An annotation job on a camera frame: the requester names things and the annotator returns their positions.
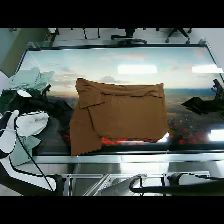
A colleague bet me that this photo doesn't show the brown T-shirt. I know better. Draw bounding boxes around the brown T-shirt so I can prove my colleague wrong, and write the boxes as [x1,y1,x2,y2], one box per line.
[69,77,170,157]

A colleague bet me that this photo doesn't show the black office chair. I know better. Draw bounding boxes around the black office chair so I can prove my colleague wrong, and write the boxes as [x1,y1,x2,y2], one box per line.
[164,27,193,45]
[110,27,148,46]

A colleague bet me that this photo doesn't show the white garment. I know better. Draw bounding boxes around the white garment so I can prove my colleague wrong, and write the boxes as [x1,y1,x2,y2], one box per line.
[14,111,51,138]

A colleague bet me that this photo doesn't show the pale green garment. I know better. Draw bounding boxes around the pale green garment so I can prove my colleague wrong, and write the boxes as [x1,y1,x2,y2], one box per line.
[7,66,56,97]
[9,134,43,168]

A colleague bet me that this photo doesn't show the silver frame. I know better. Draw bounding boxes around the silver frame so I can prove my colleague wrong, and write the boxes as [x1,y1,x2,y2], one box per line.
[19,151,224,197]

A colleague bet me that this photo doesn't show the black cable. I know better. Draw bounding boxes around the black cable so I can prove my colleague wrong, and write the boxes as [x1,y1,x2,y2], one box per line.
[13,114,56,193]

